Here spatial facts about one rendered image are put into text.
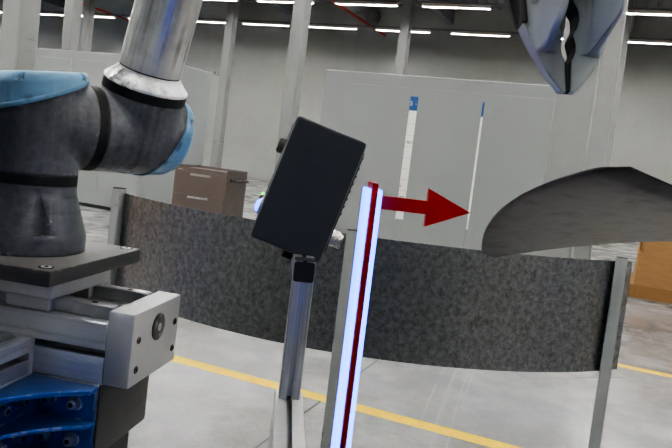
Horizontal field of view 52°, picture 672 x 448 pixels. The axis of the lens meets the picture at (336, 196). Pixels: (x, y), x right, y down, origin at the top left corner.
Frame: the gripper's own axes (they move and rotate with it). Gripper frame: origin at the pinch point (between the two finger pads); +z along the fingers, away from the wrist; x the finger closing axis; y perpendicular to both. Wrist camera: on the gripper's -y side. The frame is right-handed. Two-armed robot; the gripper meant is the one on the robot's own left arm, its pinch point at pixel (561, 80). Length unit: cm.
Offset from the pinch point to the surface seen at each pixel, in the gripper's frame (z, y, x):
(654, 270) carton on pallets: -117, -700, 394
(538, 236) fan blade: 9.7, -6.1, 0.7
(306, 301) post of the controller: 12, -53, -14
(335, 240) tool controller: 2, -60, -11
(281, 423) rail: 28, -49, -16
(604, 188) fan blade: 9.9, 8.1, -0.9
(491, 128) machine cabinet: -208, -549, 158
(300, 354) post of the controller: 19, -56, -14
